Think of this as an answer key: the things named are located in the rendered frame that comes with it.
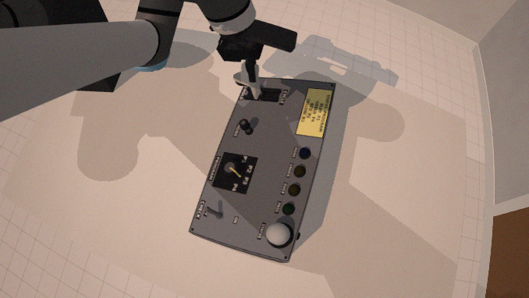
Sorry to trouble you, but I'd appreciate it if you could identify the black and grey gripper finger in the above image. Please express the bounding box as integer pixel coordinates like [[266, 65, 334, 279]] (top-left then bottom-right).
[[233, 55, 261, 99]]

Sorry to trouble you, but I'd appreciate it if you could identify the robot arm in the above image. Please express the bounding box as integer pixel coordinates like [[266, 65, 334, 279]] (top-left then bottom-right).
[[0, 0, 297, 122]]

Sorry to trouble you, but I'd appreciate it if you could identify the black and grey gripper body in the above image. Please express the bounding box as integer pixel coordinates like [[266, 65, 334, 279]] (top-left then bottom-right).
[[216, 22, 264, 62]]

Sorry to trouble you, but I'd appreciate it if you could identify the grey control console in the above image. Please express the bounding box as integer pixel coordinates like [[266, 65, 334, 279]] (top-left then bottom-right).
[[188, 77, 336, 263]]

